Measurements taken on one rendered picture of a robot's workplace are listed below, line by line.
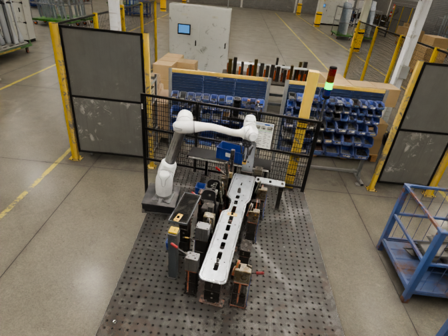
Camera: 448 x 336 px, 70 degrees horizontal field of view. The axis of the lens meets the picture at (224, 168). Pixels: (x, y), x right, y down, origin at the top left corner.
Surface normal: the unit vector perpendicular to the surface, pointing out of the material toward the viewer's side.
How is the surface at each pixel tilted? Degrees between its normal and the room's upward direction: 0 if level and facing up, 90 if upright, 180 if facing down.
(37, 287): 0
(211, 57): 90
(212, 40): 90
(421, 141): 95
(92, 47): 89
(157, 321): 0
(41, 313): 0
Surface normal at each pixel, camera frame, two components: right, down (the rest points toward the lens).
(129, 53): -0.06, 0.50
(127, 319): 0.08, -0.86
